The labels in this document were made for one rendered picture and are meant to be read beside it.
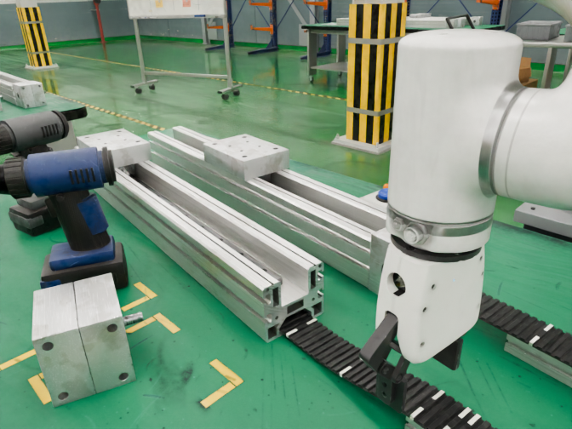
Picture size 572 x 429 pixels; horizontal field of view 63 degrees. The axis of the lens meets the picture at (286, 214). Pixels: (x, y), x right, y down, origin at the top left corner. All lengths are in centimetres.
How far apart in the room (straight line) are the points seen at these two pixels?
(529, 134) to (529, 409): 35
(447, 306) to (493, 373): 22
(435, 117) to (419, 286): 13
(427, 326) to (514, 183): 14
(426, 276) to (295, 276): 29
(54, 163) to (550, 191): 59
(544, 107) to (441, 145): 7
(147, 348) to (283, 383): 19
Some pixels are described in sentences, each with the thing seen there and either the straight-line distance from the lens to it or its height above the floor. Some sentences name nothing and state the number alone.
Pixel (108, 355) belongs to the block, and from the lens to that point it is 58.
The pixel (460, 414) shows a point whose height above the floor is 82.
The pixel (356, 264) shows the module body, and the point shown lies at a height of 81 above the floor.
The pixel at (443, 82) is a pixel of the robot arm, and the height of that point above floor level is 113.
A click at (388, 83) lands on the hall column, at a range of 394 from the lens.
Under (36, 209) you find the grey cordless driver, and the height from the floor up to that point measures 83.
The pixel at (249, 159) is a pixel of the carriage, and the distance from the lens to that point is 90.
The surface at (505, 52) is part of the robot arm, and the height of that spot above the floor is 115.
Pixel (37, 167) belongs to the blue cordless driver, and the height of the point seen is 99.
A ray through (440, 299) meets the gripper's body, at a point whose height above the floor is 96.
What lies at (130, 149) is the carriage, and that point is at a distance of 106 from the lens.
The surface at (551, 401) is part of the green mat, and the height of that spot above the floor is 78.
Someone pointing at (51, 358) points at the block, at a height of 85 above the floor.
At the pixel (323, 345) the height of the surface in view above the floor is 79.
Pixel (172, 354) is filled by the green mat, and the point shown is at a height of 78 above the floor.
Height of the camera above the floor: 119
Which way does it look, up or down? 25 degrees down
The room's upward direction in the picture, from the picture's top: 2 degrees counter-clockwise
